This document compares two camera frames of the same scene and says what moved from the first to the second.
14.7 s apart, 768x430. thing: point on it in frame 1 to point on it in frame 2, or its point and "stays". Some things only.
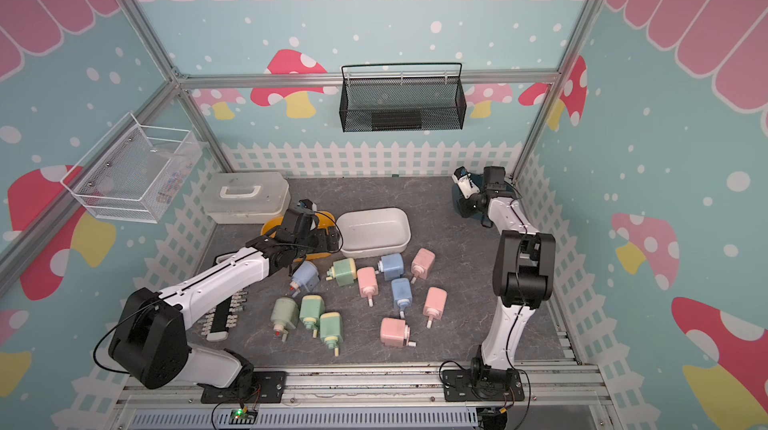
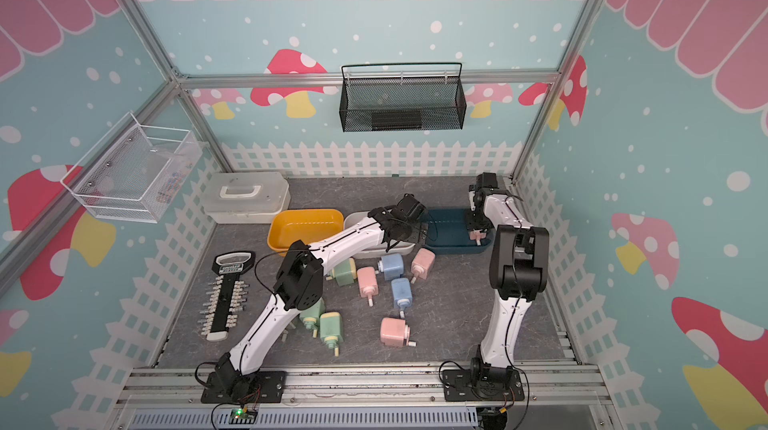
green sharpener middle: x=312 y=308 stays
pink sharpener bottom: x=395 y=332 stays
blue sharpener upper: x=392 y=266 stays
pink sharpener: x=367 y=283 stays
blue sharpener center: x=402 y=294 stays
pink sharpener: x=435 y=304 to x=477 y=235
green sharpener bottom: x=331 y=330 stays
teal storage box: x=457 y=196 to x=447 y=232
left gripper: x=323 y=245 to x=412 y=224
